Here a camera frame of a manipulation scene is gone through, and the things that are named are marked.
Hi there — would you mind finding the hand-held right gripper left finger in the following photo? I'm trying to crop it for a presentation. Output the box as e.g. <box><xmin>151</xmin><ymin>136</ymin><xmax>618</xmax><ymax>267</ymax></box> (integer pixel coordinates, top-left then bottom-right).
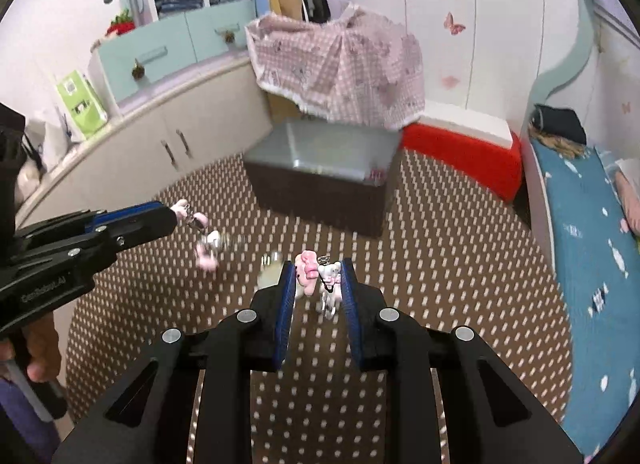
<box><xmin>52</xmin><ymin>260</ymin><xmax>297</xmax><ymax>464</ymax></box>

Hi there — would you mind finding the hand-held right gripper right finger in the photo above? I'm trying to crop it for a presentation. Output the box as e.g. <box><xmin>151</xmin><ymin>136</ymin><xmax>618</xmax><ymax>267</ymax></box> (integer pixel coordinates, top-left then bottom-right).
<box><xmin>341</xmin><ymin>260</ymin><xmax>585</xmax><ymax>464</ymax></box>

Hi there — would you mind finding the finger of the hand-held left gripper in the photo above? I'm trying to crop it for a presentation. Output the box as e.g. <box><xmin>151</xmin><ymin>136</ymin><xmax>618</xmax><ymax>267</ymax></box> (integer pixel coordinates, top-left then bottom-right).
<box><xmin>0</xmin><ymin>208</ymin><xmax>179</xmax><ymax>296</ymax></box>
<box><xmin>14</xmin><ymin>201</ymin><xmax>170</xmax><ymax>251</ymax></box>

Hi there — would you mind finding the pink white cat keychain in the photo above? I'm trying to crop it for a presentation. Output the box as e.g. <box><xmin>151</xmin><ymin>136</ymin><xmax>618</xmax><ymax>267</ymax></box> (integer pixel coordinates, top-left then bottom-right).
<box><xmin>294</xmin><ymin>251</ymin><xmax>347</xmax><ymax>321</ymax></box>

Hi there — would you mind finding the pink bow keychain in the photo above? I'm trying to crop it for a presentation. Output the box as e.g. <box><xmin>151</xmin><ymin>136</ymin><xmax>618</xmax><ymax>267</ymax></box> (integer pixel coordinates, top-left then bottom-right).
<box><xmin>170</xmin><ymin>199</ymin><xmax>222</xmax><ymax>272</ymax></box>

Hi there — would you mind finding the person's left hand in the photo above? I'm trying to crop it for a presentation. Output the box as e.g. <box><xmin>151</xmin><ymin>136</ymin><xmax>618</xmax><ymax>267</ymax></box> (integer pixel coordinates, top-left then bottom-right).
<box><xmin>0</xmin><ymin>315</ymin><xmax>63</xmax><ymax>384</ymax></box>

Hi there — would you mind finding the white curved cabinet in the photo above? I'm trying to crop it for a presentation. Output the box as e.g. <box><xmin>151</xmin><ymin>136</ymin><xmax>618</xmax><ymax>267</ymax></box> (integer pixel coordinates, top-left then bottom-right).
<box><xmin>14</xmin><ymin>55</ymin><xmax>273</xmax><ymax>230</ymax></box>

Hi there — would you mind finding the brown dotted mat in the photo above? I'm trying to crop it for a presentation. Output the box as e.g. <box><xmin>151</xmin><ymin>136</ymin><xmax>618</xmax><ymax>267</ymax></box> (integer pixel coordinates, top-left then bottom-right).
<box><xmin>65</xmin><ymin>148</ymin><xmax>574</xmax><ymax>464</ymax></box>

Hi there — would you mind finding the green paper bag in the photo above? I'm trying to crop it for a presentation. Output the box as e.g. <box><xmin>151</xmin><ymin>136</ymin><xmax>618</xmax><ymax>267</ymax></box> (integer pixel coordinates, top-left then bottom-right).
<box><xmin>54</xmin><ymin>70</ymin><xmax>109</xmax><ymax>141</ymax></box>

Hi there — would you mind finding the person's purple clothing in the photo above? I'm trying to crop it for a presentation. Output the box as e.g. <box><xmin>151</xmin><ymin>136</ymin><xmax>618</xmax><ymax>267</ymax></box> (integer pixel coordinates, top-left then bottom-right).
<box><xmin>0</xmin><ymin>377</ymin><xmax>68</xmax><ymax>464</ymax></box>

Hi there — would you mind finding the grey lidded storage box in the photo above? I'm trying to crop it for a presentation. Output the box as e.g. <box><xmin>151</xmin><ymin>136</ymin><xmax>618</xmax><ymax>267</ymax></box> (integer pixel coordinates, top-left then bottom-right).
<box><xmin>243</xmin><ymin>118</ymin><xmax>404</xmax><ymax>240</ymax></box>

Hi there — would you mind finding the teal drawer unit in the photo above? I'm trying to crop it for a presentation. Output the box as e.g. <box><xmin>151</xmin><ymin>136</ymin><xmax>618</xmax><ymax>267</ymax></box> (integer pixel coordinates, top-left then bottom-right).
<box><xmin>89</xmin><ymin>0</ymin><xmax>257</xmax><ymax>106</ymax></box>

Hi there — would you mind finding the red stool with white top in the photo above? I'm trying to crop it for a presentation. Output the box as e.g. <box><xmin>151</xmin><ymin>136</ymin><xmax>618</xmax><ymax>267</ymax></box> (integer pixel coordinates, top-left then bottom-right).
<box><xmin>400</xmin><ymin>100</ymin><xmax>523</xmax><ymax>204</ymax></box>

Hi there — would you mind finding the bed with blue sheet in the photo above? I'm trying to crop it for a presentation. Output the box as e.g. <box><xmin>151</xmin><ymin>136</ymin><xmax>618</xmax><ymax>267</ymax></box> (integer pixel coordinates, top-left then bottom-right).
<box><xmin>520</xmin><ymin>0</ymin><xmax>640</xmax><ymax>460</ymax></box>

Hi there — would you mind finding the pink checked cloth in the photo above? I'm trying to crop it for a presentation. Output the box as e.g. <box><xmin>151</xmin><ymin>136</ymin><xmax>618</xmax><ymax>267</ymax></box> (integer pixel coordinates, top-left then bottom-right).
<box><xmin>244</xmin><ymin>1</ymin><xmax>427</xmax><ymax>129</ymax></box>

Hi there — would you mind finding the dark folded clothing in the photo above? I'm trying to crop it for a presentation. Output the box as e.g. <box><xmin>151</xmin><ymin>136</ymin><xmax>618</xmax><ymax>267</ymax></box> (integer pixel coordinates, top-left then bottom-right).
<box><xmin>529</xmin><ymin>103</ymin><xmax>588</xmax><ymax>146</ymax></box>

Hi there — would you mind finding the pink plush toy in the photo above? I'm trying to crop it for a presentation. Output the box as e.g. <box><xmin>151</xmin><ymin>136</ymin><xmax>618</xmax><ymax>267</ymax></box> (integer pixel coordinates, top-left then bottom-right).
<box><xmin>613</xmin><ymin>160</ymin><xmax>640</xmax><ymax>237</ymax></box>

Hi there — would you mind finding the pink butterfly wall sticker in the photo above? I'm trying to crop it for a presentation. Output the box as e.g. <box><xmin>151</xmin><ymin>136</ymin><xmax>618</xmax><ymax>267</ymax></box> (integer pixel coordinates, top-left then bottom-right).
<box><xmin>443</xmin><ymin>12</ymin><xmax>467</xmax><ymax>37</ymax></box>

